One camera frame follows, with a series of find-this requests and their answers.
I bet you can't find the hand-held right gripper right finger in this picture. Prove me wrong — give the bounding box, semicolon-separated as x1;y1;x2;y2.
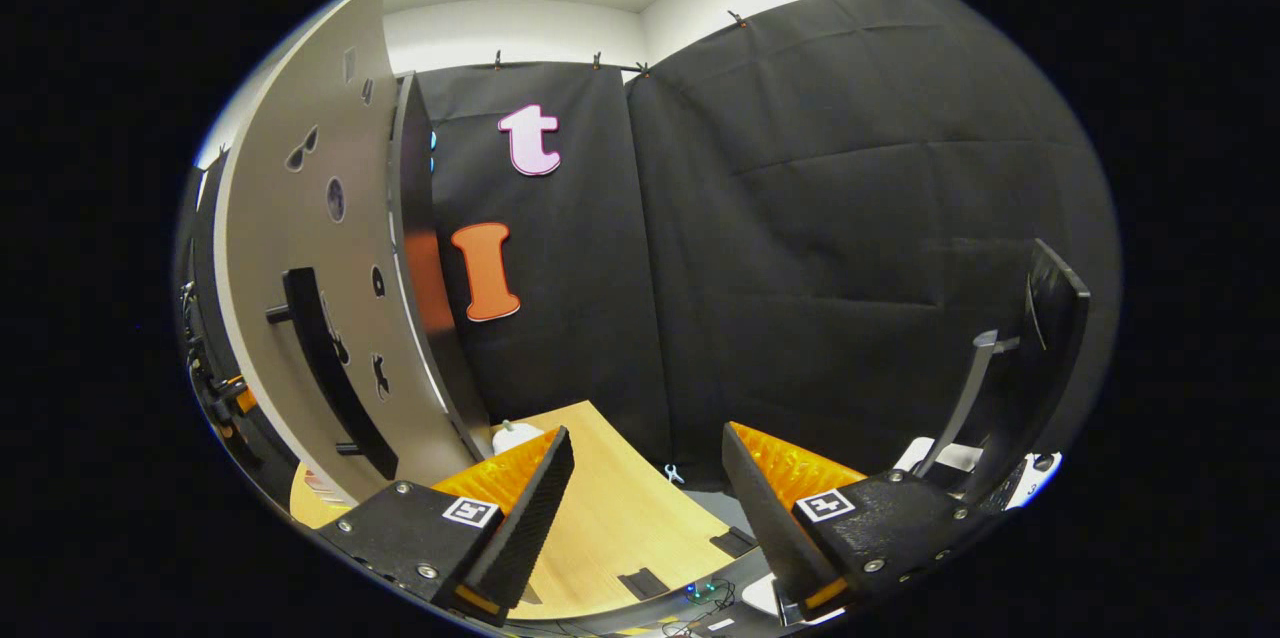
722;421;986;619

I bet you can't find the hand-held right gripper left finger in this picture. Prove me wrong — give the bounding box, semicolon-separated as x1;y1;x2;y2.
318;426;576;627

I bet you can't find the black cabinet door handle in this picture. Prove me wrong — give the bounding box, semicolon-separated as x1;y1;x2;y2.
265;267;399;481

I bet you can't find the beige cabinet door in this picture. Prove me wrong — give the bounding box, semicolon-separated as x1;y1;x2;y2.
213;0;476;506

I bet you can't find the white lidded ceramic pot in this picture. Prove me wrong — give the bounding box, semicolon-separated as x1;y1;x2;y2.
491;420;546;455

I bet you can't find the black backdrop cloth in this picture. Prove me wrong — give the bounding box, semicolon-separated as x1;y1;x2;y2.
415;0;1121;494

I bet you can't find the row of backdrop clips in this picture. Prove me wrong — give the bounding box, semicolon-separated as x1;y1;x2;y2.
490;0;901;79

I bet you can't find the tangle of cables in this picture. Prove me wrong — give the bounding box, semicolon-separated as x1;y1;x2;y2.
660;578;741;635

